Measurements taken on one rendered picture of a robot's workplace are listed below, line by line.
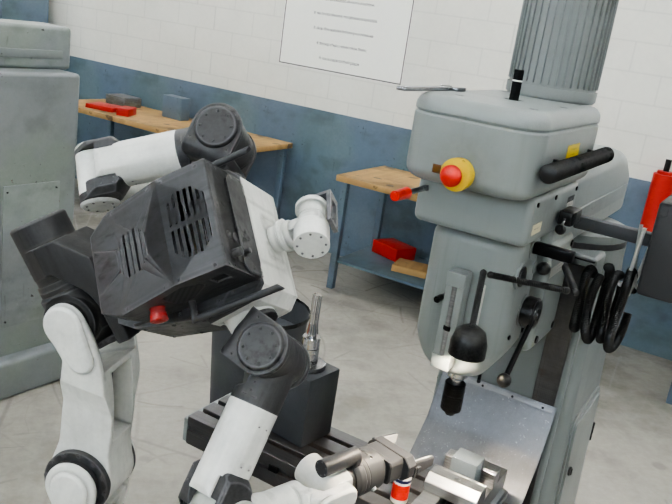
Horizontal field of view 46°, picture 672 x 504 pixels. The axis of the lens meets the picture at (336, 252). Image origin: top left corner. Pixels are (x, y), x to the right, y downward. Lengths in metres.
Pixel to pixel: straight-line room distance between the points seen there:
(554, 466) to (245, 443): 1.10
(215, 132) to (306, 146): 5.40
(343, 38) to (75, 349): 5.33
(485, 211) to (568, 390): 0.74
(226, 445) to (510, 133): 0.72
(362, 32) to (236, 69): 1.32
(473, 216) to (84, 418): 0.87
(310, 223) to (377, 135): 5.12
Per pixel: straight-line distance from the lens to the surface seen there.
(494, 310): 1.62
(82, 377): 1.62
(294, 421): 2.01
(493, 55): 6.12
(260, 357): 1.31
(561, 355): 2.08
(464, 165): 1.41
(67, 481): 1.72
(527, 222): 1.51
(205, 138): 1.48
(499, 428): 2.16
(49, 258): 1.58
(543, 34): 1.78
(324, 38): 6.77
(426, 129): 1.46
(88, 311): 1.58
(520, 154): 1.41
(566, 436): 2.21
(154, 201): 1.38
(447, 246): 1.61
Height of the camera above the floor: 2.01
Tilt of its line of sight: 17 degrees down
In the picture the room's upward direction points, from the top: 8 degrees clockwise
